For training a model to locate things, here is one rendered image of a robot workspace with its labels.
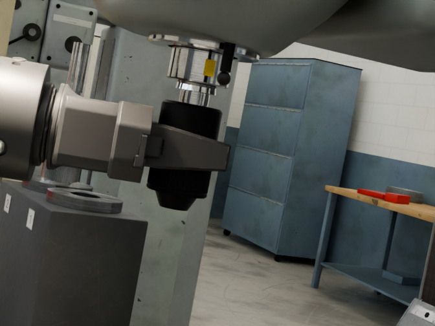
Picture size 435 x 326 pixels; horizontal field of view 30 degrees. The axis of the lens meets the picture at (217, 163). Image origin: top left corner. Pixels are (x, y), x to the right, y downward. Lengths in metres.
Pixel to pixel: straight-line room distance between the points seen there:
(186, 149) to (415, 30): 0.18
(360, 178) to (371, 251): 0.77
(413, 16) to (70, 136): 0.25
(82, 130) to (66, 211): 0.34
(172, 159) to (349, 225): 7.53
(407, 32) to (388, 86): 7.35
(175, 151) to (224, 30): 0.10
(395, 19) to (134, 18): 0.18
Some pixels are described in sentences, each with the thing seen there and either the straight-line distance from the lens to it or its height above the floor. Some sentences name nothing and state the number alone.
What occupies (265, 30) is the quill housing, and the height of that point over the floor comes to 1.32.
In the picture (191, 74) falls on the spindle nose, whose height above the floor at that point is 1.29.
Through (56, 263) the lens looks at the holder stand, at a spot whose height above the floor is 1.07.
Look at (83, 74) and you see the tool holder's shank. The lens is 1.05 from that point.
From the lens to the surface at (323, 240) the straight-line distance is 6.97.
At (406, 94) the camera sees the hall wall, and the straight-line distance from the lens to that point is 7.68.
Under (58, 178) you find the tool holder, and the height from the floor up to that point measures 1.15.
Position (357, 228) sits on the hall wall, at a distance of 7.97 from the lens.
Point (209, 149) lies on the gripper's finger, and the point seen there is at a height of 1.23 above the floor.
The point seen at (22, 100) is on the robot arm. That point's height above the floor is 1.24.
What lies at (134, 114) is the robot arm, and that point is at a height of 1.25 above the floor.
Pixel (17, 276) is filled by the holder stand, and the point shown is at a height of 1.03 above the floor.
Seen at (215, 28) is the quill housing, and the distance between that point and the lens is 0.56.
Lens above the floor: 1.26
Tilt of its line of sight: 3 degrees down
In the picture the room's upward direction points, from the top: 11 degrees clockwise
